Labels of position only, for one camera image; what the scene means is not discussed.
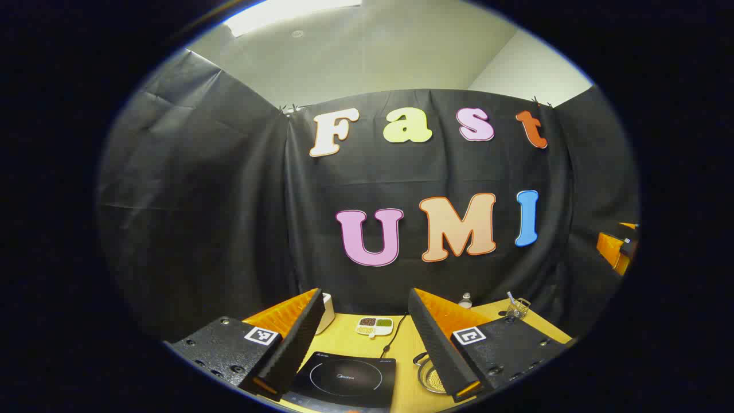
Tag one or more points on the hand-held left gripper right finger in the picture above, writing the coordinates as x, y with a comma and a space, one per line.
438, 350

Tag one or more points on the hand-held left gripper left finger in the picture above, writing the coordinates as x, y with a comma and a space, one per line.
298, 350

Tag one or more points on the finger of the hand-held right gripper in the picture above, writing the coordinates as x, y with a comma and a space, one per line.
610, 248

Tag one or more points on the stainless steel pot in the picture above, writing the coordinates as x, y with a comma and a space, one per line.
425, 376

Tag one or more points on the black induction cooktop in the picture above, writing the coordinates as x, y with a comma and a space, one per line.
344, 378

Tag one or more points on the pile of yellow soybeans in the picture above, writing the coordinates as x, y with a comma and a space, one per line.
437, 382

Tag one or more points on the white toaster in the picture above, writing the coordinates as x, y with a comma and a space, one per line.
328, 312

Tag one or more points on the clear bottle with pink label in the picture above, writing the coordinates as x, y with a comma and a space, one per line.
465, 301

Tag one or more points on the white divided bean dish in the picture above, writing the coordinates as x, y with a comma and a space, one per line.
374, 326

